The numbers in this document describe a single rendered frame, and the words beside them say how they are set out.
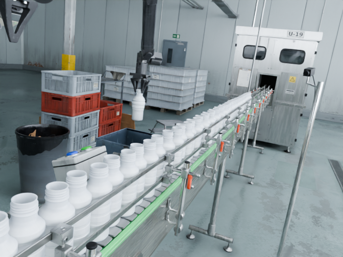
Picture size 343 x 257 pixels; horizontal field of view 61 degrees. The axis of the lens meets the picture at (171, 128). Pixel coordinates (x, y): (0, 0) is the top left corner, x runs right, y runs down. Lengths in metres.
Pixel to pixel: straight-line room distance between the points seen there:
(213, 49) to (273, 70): 6.09
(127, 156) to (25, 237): 0.30
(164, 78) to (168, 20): 4.78
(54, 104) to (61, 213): 2.90
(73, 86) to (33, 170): 0.97
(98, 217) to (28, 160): 2.15
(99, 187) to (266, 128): 5.06
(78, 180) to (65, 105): 2.77
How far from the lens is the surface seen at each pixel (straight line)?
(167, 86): 7.58
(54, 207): 0.53
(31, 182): 2.83
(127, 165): 0.71
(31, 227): 0.50
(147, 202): 0.83
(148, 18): 1.30
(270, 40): 5.50
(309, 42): 5.49
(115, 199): 0.68
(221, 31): 11.34
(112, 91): 8.47
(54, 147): 2.70
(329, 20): 11.15
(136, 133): 1.78
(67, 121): 3.32
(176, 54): 11.71
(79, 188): 0.57
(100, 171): 0.61
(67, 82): 3.26
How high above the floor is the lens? 1.40
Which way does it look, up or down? 13 degrees down
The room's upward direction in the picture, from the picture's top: 7 degrees clockwise
